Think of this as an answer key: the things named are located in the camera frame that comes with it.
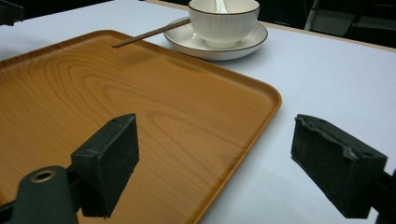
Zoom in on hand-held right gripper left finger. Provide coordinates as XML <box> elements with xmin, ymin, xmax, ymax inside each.
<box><xmin>70</xmin><ymin>113</ymin><xmax>140</xmax><ymax>219</ymax></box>

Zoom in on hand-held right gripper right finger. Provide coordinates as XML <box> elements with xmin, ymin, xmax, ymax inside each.
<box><xmin>290</xmin><ymin>113</ymin><xmax>389</xmax><ymax>219</ymax></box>

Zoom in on wooden tray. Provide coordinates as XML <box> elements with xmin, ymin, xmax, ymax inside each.
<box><xmin>0</xmin><ymin>29</ymin><xmax>283</xmax><ymax>224</ymax></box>

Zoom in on brown chopsticks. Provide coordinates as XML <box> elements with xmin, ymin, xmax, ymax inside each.
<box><xmin>111</xmin><ymin>18</ymin><xmax>191</xmax><ymax>49</ymax></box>

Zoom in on white saucer with dark rim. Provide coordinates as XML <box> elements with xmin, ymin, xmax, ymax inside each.
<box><xmin>163</xmin><ymin>17</ymin><xmax>269</xmax><ymax>62</ymax></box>

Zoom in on white ribbed bowl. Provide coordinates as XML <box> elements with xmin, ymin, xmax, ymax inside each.
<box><xmin>188</xmin><ymin>0</ymin><xmax>261</xmax><ymax>49</ymax></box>

